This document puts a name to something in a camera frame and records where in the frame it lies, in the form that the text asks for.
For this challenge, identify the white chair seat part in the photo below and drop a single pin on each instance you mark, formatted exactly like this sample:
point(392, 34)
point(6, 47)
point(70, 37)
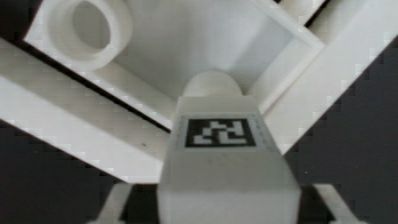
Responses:
point(139, 44)

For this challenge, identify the white U-shaped frame fence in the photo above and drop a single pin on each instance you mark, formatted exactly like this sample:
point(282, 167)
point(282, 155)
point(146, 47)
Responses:
point(70, 113)

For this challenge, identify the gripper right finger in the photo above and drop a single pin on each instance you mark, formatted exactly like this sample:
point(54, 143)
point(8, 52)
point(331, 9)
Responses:
point(337, 205)

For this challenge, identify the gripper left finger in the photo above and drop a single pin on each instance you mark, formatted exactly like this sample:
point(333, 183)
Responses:
point(113, 209)

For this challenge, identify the white chair leg with tag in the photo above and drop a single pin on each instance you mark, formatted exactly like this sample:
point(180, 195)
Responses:
point(228, 183)

